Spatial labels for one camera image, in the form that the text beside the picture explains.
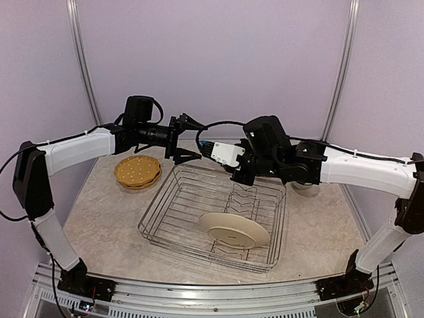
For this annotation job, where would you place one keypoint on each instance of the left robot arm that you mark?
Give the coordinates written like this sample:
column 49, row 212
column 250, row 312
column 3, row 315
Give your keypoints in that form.
column 37, row 164

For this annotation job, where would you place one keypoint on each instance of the wire dish rack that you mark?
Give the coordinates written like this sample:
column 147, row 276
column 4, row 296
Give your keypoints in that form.
column 200, row 212

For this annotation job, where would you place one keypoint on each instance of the right frame post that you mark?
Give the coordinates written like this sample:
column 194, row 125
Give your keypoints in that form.
column 348, row 44

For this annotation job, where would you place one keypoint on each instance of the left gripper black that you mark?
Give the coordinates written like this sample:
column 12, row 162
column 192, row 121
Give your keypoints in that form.
column 185, row 121

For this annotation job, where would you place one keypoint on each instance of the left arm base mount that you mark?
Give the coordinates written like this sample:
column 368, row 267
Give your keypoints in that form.
column 86, row 285

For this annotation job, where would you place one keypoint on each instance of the yellow oval dish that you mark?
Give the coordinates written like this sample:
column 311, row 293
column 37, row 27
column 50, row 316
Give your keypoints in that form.
column 137, row 170
column 143, row 186

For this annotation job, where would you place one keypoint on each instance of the cream plate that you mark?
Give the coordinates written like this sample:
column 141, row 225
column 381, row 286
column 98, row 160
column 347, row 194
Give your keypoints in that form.
column 234, row 231

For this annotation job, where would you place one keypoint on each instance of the left frame post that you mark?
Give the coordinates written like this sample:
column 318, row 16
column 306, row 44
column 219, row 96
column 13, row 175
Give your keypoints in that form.
column 77, row 38

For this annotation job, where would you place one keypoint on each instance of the white blue-rimmed bowl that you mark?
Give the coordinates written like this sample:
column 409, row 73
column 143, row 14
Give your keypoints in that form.
column 305, row 190

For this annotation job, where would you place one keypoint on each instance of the frame post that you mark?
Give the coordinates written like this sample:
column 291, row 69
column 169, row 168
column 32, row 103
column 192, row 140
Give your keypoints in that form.
column 348, row 44
column 77, row 38

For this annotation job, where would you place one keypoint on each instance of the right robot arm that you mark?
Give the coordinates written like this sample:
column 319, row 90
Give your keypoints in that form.
column 268, row 151

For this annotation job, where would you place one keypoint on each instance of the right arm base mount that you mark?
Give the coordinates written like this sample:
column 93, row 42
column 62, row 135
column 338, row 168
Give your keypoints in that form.
column 351, row 282

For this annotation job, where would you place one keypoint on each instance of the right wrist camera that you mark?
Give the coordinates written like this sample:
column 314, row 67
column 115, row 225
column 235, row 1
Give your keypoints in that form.
column 224, row 154

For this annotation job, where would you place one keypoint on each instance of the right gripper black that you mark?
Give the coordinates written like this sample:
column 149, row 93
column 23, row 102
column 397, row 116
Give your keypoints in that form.
column 245, row 179

